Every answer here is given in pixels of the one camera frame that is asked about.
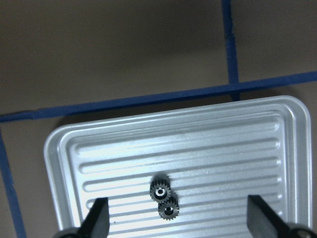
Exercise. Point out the silver ribbed metal tray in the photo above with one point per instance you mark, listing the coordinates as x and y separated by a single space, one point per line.
214 157

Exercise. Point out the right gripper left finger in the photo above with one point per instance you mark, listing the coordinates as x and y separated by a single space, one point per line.
95 225

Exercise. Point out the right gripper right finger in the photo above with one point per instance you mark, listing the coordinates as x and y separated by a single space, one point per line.
263 222

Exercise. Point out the black bearing gear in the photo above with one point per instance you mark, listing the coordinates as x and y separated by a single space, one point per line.
169 209
160 190

